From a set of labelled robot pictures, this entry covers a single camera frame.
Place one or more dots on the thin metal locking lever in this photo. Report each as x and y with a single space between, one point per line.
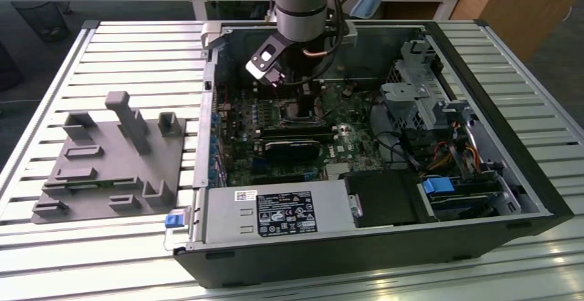
273 93
323 118

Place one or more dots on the silver CPU with green edge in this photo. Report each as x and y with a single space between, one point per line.
292 112

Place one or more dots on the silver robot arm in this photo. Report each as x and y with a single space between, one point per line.
301 3

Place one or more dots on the black RAM slot bank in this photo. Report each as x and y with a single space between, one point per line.
296 133
287 93

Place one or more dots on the CPU socket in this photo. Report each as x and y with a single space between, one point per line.
283 109

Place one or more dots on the green motherboard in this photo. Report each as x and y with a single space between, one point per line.
351 137

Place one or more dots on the black graphics card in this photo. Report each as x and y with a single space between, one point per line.
292 150

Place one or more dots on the silver metal drive cage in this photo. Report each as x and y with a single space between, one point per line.
405 109

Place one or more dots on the small silver heat sink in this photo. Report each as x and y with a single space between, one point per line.
339 171

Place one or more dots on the black plastic fan shroud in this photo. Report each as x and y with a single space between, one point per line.
383 198

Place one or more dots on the grey power supply unit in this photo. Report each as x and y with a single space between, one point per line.
228 212

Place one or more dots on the blue disk carrier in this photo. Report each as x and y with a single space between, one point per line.
437 186

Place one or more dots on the grey parts rack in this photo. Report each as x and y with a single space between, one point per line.
113 164

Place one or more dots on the wooden cabinet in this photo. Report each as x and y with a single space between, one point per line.
524 7

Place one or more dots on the blue case latch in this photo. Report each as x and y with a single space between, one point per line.
173 221

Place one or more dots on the black hard disk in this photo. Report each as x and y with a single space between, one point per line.
460 205

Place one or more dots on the black waste bin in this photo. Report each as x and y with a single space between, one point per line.
41 20

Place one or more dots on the black open PC case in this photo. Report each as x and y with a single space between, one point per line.
319 267

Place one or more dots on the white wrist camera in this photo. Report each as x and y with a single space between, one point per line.
264 58

